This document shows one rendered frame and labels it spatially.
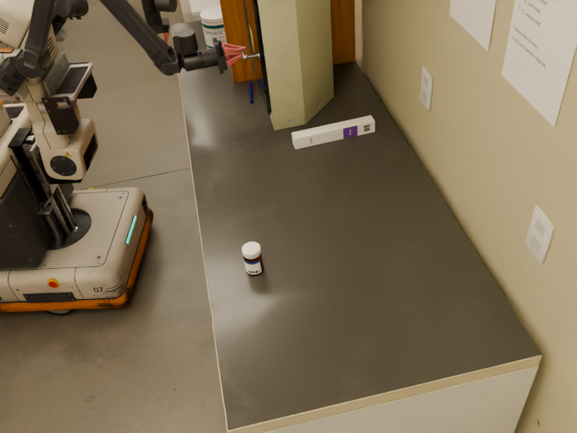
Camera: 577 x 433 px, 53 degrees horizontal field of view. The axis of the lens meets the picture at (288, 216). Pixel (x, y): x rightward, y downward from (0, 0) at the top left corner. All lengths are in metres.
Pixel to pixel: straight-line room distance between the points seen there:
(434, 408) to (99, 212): 1.97
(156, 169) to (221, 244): 1.98
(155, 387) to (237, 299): 1.12
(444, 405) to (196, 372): 1.33
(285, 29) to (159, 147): 2.04
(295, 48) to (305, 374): 1.01
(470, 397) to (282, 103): 1.08
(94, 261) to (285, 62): 1.30
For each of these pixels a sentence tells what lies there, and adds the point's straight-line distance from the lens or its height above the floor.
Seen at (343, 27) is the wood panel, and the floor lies 1.08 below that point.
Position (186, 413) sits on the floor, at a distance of 2.42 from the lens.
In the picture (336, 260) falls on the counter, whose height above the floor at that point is 0.94.
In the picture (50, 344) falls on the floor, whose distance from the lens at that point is 2.83.
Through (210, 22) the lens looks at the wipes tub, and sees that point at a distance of 2.50.
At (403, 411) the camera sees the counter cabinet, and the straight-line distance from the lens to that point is 1.39.
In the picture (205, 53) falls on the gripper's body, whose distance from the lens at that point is 1.93.
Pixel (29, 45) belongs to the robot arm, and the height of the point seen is 1.30.
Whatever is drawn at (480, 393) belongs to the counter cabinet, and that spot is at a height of 0.84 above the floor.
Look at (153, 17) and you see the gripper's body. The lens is 2.24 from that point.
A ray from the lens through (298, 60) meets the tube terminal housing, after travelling 1.89.
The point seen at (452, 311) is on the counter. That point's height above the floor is 0.94.
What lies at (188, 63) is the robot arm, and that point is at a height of 1.20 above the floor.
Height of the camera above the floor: 2.06
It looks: 43 degrees down
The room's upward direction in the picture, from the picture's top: 7 degrees counter-clockwise
